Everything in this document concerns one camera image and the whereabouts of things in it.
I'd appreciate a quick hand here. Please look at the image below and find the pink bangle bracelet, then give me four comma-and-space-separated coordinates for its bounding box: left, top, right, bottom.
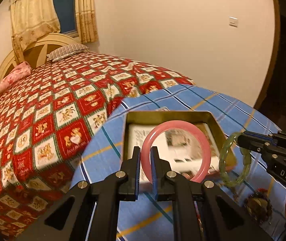
141, 120, 212, 183

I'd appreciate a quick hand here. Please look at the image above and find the pink metal tin box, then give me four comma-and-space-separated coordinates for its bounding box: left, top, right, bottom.
121, 109, 225, 179

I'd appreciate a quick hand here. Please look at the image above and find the right yellow curtain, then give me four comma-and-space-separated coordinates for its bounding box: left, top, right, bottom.
75, 0, 98, 44

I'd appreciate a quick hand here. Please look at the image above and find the green jade bangle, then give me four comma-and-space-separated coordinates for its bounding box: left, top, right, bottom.
218, 132, 252, 188

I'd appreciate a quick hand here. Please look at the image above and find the yellow curtain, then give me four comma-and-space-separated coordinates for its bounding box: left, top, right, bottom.
10, 0, 60, 63
75, 0, 98, 44

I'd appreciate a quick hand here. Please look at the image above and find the white wall switch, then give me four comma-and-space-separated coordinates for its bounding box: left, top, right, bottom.
229, 16, 239, 28

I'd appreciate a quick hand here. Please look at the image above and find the red patterned bedspread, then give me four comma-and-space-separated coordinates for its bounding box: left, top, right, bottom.
0, 52, 193, 240

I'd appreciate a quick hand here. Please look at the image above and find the pink floral pillow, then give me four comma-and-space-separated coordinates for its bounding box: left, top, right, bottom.
0, 61, 31, 94

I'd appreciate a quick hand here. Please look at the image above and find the cream wooden headboard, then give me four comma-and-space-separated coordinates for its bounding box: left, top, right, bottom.
0, 33, 80, 81

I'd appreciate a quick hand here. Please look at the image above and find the paper card in tin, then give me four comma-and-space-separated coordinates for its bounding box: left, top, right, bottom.
123, 123, 219, 178

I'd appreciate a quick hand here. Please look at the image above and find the blue plaid cloth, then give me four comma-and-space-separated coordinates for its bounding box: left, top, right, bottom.
72, 85, 286, 240

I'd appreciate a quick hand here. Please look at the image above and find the purple bead bracelet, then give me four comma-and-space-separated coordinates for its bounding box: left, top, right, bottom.
243, 188, 274, 225

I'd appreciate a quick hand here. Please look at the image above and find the window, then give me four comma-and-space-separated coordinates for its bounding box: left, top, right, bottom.
53, 0, 78, 38

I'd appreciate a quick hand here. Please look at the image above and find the left yellow curtain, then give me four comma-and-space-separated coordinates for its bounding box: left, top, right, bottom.
10, 0, 60, 63

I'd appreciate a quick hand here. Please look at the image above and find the grey checked pillow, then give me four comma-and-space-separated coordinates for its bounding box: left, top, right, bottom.
47, 44, 88, 61

